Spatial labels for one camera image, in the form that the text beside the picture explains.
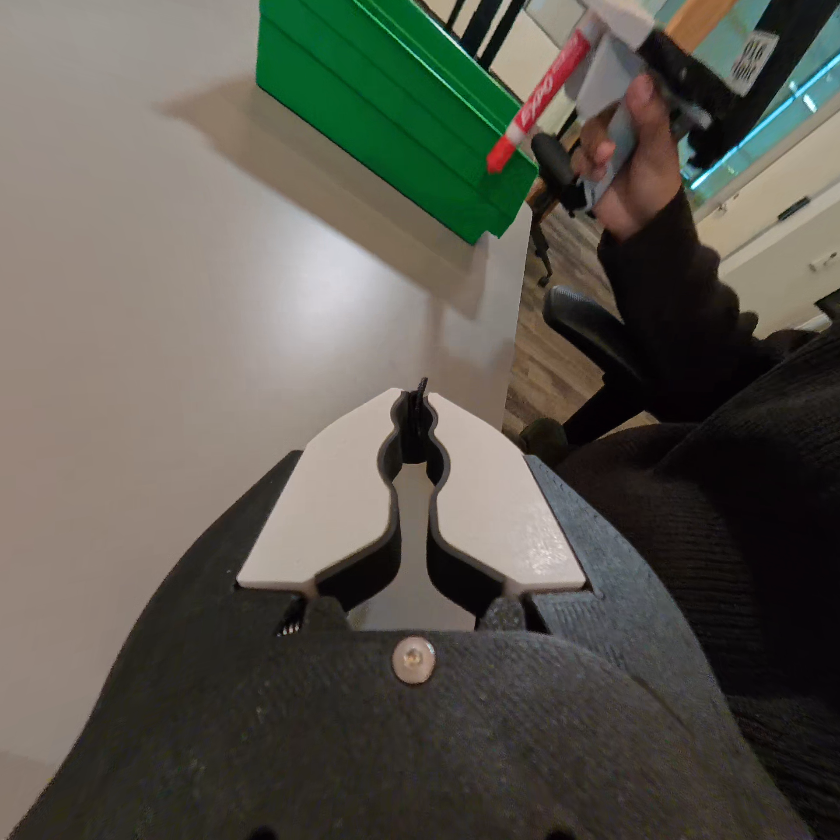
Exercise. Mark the grey desk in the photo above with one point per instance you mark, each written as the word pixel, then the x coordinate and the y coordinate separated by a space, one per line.
pixel 164 328

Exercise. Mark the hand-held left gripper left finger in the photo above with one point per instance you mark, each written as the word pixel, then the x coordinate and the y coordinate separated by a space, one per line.
pixel 328 518

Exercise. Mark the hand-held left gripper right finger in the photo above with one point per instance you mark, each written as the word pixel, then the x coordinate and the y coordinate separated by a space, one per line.
pixel 505 518

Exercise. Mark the black marker tie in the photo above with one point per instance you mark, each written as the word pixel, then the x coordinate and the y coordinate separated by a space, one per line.
pixel 418 413

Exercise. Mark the person's right hand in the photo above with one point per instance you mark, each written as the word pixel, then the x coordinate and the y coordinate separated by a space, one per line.
pixel 649 177

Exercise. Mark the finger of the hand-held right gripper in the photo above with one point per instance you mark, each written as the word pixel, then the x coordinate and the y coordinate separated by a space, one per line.
pixel 623 19
pixel 607 79

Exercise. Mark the black armrest office chair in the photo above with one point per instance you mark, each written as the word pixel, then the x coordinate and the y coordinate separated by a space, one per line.
pixel 590 328

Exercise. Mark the black wheeled office chair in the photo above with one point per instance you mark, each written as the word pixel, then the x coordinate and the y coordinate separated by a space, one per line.
pixel 554 164

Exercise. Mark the red dry erase marker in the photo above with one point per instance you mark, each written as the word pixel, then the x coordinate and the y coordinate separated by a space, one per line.
pixel 544 92

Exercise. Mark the green plastic bin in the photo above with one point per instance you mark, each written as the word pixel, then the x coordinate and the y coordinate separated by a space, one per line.
pixel 380 98

